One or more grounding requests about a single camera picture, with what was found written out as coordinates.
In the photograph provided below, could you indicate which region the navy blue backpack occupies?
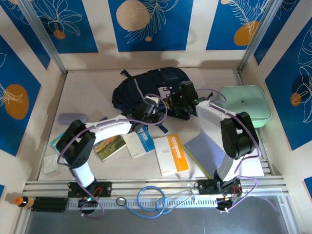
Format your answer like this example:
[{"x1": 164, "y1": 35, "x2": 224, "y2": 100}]
[{"x1": 112, "y1": 67, "x2": 198, "y2": 134}]

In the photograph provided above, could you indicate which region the blue and white notebook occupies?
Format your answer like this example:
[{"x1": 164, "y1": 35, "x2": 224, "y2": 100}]
[{"x1": 121, "y1": 125, "x2": 156, "y2": 159}]

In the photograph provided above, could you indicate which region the landscape photo book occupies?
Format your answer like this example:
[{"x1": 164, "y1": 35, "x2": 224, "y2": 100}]
[{"x1": 94, "y1": 135, "x2": 127, "y2": 162}]

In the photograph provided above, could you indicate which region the orange and white notebook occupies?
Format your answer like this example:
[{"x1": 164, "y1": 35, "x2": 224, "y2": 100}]
[{"x1": 153, "y1": 134, "x2": 190, "y2": 177}]

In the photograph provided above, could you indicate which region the lilac glasses case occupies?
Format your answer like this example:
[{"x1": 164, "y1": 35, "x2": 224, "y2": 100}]
[{"x1": 58, "y1": 113, "x2": 88, "y2": 125}]

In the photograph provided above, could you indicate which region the clear white tissue pack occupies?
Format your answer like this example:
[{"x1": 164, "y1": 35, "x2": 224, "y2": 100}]
[{"x1": 43, "y1": 154, "x2": 60, "y2": 174}]

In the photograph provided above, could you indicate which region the mint green zip case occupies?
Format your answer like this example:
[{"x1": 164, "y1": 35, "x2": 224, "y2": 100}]
[{"x1": 217, "y1": 85, "x2": 273, "y2": 129}]

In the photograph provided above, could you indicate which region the blue stethoscope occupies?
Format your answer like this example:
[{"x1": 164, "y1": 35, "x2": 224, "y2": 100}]
[{"x1": 116, "y1": 185, "x2": 197, "y2": 219}]

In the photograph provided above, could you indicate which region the blue printed tissue packet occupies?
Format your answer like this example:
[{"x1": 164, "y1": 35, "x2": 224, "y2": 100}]
[{"x1": 50, "y1": 133, "x2": 66, "y2": 150}]

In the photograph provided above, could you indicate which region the blue floral wall poster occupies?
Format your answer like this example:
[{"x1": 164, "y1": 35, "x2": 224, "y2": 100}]
[
  {"x1": 253, "y1": 0, "x2": 301, "y2": 65},
  {"x1": 0, "y1": 0, "x2": 51, "y2": 71},
  {"x1": 108, "y1": 0, "x2": 195, "y2": 52},
  {"x1": 206, "y1": 0, "x2": 268, "y2": 51},
  {"x1": 31, "y1": 0, "x2": 99, "y2": 54},
  {"x1": 264, "y1": 23, "x2": 312, "y2": 151},
  {"x1": 0, "y1": 35, "x2": 42, "y2": 156}
]

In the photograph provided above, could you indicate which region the aluminium front rail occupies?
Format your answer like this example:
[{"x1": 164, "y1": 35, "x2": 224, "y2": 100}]
[{"x1": 23, "y1": 179, "x2": 286, "y2": 195}]

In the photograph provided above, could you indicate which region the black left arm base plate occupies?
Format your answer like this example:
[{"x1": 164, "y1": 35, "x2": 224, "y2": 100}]
[{"x1": 67, "y1": 180, "x2": 113, "y2": 198}]

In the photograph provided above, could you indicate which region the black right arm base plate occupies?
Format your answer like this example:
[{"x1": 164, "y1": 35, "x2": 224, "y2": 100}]
[{"x1": 197, "y1": 179, "x2": 243, "y2": 195}]

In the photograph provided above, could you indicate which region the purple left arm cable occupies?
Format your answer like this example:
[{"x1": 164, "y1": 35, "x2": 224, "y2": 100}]
[{"x1": 57, "y1": 94, "x2": 168, "y2": 219}]

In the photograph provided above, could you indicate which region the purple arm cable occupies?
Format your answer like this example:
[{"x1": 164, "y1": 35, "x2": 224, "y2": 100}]
[
  {"x1": 195, "y1": 88, "x2": 278, "y2": 214},
  {"x1": 57, "y1": 94, "x2": 168, "y2": 219}
]

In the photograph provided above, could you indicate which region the slotted grey cable duct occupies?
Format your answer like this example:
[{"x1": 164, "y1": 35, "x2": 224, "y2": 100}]
[{"x1": 67, "y1": 196, "x2": 220, "y2": 211}]

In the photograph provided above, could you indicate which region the aluminium frame post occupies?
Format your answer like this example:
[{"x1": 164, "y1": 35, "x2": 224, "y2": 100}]
[
  {"x1": 18, "y1": 0, "x2": 67, "y2": 74},
  {"x1": 237, "y1": 0, "x2": 285, "y2": 73}
]

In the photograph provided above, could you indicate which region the aluminium side rail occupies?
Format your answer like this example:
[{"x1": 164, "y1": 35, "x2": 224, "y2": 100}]
[{"x1": 233, "y1": 68, "x2": 273, "y2": 176}]

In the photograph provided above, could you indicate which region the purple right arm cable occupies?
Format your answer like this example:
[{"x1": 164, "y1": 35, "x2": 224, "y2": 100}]
[{"x1": 195, "y1": 88, "x2": 278, "y2": 214}]

